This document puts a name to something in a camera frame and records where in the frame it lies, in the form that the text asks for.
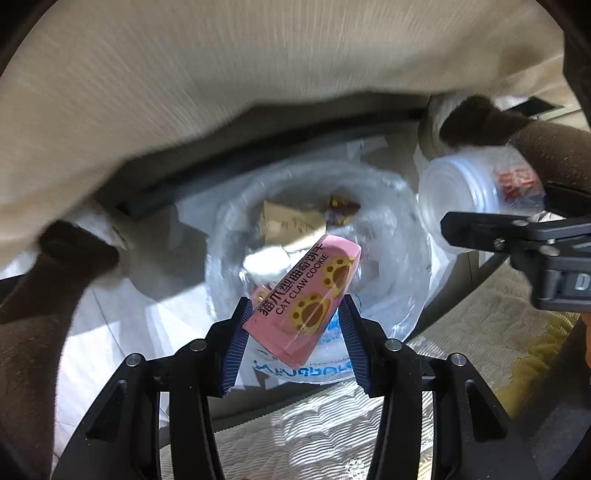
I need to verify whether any yellow cloth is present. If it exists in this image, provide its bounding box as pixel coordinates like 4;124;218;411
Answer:
501;342;578;416

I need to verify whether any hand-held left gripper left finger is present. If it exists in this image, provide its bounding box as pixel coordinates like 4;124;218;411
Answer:
51;296;250;480

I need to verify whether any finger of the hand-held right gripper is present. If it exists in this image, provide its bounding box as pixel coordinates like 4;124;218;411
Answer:
545;181;591;217
440;211;548;253

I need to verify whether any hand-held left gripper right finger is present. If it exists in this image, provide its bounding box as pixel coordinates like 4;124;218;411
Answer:
339;294;541;480

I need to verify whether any black bed frame rail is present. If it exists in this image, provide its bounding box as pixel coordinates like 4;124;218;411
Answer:
111;108;428;219

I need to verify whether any trash bin with plastic liner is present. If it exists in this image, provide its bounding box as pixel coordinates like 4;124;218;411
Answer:
60;136;462;418

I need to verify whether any pink cookie box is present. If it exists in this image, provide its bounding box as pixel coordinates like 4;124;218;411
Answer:
242;234;362;368

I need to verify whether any brown furry cloth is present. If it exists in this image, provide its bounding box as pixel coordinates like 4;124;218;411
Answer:
427;95;591;195
0;219;124;480

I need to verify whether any white quilted mattress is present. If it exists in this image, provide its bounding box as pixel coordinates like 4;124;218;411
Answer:
159;265;583;480

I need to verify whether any clear plastic jar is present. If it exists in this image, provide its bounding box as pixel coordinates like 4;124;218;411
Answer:
418;147;550;273

